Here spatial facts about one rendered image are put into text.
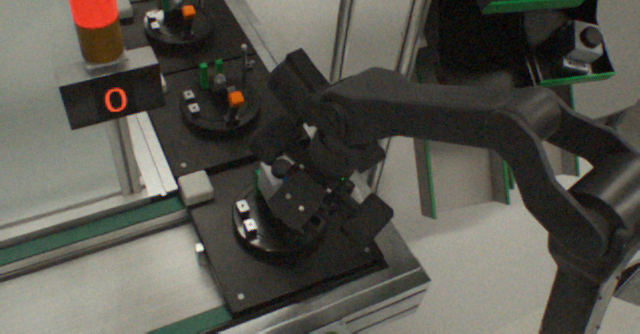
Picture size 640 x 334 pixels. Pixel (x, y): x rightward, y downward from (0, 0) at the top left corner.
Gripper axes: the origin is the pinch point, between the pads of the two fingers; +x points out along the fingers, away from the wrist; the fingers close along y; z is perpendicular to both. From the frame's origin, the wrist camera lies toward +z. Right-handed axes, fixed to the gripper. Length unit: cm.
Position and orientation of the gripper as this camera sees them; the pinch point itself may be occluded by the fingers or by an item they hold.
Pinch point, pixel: (312, 196)
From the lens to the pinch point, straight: 77.0
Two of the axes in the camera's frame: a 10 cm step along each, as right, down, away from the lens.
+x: -2.1, 4.5, 8.7
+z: -6.4, 6.1, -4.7
